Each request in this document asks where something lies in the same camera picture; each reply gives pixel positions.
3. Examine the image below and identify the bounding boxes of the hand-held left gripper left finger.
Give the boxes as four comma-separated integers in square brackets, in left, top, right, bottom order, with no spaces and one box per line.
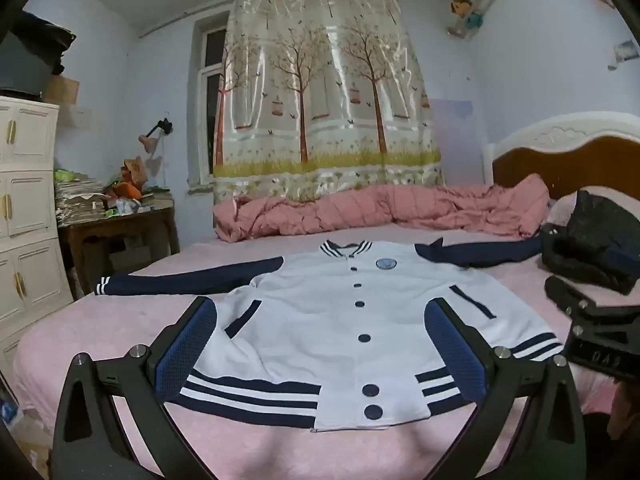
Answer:
[51,296,218,480]

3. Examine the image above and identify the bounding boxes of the wooden desk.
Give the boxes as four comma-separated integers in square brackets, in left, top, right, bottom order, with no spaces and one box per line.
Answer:
[57,200,181,301]

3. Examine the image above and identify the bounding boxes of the blue wall poster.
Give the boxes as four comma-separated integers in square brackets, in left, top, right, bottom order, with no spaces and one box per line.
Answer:
[607,39,640,71]

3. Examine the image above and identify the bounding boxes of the white and wooden headboard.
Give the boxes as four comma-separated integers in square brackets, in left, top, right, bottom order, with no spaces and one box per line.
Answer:
[482,112,640,201]

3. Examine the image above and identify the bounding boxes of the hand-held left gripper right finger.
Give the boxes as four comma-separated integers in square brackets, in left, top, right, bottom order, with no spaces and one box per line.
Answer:
[424,297,587,480]

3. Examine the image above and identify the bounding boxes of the bed with pink sheet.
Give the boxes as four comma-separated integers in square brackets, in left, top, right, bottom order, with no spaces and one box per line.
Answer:
[12,225,640,480]

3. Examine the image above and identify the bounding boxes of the orange plush toy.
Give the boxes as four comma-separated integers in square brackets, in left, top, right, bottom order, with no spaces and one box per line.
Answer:
[105,155,151,202]

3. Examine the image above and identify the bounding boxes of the pink desk lamp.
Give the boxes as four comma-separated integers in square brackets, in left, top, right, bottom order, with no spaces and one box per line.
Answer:
[137,117,174,153]

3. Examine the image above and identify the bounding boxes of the pale purple wall sheet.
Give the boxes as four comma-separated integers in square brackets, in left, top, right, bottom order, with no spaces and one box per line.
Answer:
[429,99,474,163]

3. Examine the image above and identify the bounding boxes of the white and navy baseball jacket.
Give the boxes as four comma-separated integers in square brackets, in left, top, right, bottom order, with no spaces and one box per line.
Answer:
[95,237,566,433]

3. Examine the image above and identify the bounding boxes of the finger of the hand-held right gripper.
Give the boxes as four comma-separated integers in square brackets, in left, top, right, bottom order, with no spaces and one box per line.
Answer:
[544,275,603,318]
[570,304,640,345]

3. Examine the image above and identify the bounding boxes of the pink quilt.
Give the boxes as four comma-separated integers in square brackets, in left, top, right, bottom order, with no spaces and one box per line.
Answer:
[212,174,551,243]

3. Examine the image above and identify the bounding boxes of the white drawer cabinet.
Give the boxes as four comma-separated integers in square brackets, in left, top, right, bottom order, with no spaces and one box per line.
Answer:
[0,95,76,386]

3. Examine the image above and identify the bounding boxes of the hanging doll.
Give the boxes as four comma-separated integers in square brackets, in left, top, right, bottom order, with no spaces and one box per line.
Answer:
[446,0,488,40]

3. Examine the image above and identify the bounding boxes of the black clothes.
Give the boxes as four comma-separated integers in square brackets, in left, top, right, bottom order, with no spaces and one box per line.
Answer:
[540,190,640,296]

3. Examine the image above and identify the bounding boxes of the tree print curtain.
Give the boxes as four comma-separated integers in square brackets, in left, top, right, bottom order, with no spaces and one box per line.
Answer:
[212,0,446,201]

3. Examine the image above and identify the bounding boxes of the black bag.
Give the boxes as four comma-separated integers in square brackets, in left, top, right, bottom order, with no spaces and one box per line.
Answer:
[0,10,77,98]

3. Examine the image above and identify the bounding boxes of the white framed window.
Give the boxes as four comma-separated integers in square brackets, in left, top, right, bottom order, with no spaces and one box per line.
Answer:
[187,12,231,186]

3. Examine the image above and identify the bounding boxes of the cardboard box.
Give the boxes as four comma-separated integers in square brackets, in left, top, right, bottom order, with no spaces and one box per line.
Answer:
[42,76,81,106]

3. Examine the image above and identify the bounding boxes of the stack of papers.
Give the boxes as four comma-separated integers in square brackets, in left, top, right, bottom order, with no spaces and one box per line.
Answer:
[54,177,108,228]

